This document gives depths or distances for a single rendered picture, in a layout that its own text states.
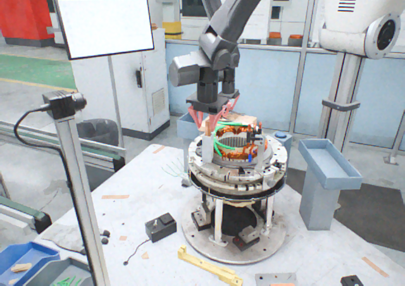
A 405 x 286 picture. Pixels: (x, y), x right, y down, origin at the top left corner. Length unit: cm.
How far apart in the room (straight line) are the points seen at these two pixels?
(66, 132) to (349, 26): 91
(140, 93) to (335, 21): 239
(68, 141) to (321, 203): 83
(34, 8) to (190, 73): 384
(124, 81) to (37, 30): 157
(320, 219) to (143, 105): 245
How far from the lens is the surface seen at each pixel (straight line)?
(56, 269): 104
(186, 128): 122
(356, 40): 110
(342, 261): 110
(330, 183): 94
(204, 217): 106
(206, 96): 74
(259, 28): 309
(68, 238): 114
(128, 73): 319
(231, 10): 65
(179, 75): 68
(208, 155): 85
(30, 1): 441
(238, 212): 117
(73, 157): 61
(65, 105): 56
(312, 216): 111
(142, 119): 330
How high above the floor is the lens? 156
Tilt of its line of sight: 26 degrees down
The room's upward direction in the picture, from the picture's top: straight up
